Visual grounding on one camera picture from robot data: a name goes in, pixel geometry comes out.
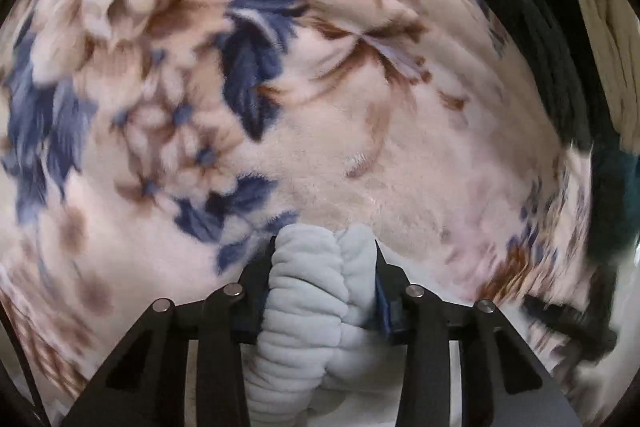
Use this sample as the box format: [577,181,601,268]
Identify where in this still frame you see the light mint fleece pants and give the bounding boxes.
[243,225,406,426]

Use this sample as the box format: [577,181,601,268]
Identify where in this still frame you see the floral fleece blanket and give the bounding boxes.
[1,0,590,397]

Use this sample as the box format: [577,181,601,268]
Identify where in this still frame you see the cream folded blanket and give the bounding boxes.
[579,0,639,154]

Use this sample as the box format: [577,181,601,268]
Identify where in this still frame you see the dark green folded clothes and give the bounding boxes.
[483,0,639,362]

